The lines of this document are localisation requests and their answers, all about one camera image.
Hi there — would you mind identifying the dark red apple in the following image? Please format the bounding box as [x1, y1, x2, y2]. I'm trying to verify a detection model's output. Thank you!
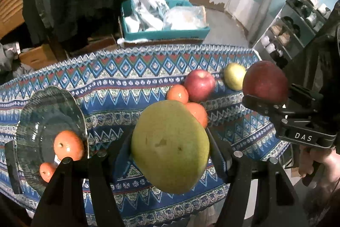
[243, 60, 289, 104]

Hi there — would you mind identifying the orange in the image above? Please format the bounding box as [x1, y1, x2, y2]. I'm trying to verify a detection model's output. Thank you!
[167, 84, 188, 104]
[54, 130, 84, 161]
[39, 163, 57, 183]
[185, 103, 208, 128]

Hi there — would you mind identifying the yellow green apple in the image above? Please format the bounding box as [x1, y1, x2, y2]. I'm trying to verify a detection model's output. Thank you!
[224, 63, 247, 91]

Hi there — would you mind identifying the person's right hand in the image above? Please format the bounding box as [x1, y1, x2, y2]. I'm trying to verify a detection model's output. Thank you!
[299, 146, 339, 192]

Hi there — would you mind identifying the grey shoe rack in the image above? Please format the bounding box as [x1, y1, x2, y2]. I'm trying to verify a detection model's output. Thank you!
[253, 0, 331, 69]

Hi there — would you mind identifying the clear glass bowl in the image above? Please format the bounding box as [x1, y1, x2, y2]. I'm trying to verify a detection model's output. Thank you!
[16, 86, 89, 196]

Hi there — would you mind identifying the patterned blue tablecloth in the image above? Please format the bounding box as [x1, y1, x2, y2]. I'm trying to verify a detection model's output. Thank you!
[1, 44, 289, 226]

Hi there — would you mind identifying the clear plastic bag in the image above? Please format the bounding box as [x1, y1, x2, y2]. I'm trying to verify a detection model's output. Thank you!
[163, 6, 209, 30]

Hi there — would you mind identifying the cardboard box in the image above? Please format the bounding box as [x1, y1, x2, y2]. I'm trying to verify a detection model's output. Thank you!
[18, 36, 119, 70]

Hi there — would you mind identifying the teal storage box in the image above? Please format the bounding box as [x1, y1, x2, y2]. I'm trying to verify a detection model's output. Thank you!
[120, 0, 210, 41]

